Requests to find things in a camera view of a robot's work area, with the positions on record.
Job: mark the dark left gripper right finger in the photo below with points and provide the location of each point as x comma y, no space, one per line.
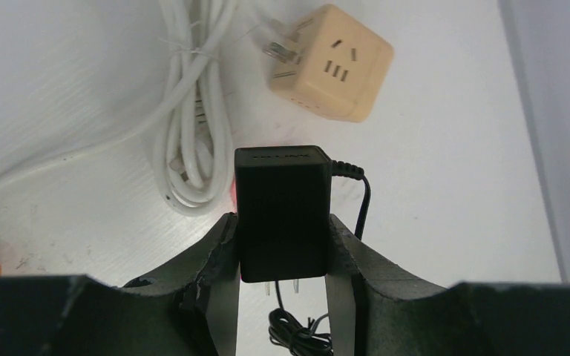
375,307

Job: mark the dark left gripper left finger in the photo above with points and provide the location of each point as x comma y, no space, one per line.
186,306

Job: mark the small black charger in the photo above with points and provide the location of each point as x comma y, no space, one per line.
283,211

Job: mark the beige dragon cube adapter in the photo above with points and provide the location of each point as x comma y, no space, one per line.
329,63

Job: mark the pink cube socket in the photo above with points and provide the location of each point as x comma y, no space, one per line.
233,195

